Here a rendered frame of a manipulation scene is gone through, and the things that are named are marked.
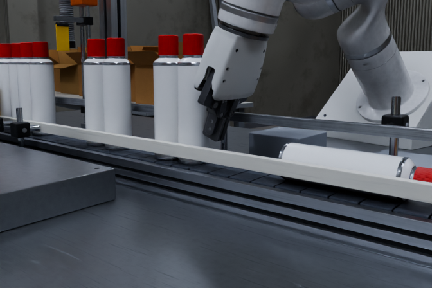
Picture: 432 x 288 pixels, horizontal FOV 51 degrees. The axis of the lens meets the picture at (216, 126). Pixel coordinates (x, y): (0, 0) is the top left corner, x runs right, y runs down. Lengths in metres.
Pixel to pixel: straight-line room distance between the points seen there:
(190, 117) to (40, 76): 0.45
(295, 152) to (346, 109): 0.74
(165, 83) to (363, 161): 0.34
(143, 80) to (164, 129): 2.09
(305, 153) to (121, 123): 0.38
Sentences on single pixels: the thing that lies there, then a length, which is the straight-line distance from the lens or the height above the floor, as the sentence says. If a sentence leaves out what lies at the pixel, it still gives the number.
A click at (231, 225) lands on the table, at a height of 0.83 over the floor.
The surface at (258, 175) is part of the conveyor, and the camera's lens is 0.67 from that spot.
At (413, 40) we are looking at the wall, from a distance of 8.15.
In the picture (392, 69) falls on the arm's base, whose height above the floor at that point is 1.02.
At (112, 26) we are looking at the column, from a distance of 1.09.
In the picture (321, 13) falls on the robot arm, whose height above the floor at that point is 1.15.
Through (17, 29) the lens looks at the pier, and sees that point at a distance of 5.30.
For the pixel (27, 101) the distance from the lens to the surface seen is 1.11.
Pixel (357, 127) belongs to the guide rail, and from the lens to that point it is 0.63.
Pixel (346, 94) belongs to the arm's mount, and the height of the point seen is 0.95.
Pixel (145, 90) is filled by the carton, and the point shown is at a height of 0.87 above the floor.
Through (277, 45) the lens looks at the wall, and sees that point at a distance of 7.62.
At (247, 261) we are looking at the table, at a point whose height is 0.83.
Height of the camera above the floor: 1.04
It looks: 8 degrees down
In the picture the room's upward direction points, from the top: straight up
